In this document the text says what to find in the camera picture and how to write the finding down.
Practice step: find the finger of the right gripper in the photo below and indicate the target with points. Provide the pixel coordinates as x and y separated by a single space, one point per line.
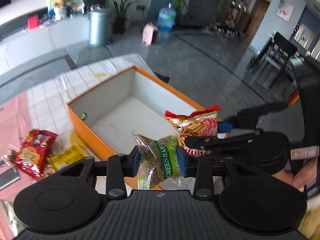
224 127

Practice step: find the wall picture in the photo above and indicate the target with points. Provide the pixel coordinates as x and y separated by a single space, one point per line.
285 10

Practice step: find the orange cardboard box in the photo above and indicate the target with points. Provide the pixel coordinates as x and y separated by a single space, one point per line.
106 116

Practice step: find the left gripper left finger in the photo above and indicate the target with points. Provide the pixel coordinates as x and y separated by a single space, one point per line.
121 166

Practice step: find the pink small heater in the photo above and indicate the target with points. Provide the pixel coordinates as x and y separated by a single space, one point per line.
150 34

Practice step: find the silver trash bin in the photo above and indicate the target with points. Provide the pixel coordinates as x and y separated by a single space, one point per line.
100 26

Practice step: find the person right hand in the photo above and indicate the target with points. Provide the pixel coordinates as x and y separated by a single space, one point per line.
304 176

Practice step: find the potted green plant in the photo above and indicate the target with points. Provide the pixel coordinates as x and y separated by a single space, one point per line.
120 8

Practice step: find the red snack bag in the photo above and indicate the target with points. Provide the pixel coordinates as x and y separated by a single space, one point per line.
32 156

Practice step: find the yellow snack bag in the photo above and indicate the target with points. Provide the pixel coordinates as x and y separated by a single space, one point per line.
67 157

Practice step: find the orange fries snack bag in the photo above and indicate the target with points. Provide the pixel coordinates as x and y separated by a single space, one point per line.
198 124

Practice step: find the green raisin bag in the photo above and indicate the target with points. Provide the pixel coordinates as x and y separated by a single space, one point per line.
158 162

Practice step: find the clear peanut snack bag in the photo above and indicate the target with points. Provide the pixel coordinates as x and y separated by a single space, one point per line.
48 170

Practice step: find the blue water jug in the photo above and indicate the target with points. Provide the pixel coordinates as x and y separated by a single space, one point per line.
166 19

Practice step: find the black dining chair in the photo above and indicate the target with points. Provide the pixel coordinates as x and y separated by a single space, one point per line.
277 51

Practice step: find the red box on console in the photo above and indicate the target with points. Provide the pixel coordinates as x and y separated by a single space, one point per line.
33 21

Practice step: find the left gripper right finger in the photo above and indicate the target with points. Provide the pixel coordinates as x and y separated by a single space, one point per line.
199 168

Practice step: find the pink checkered tablecloth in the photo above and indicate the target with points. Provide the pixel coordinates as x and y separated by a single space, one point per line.
44 106

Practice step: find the dark cabinet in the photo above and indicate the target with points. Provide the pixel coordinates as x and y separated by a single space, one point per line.
199 13

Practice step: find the white tv console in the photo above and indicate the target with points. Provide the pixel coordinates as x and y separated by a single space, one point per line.
22 46

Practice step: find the teddy bear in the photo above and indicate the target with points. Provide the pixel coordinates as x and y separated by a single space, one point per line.
53 3

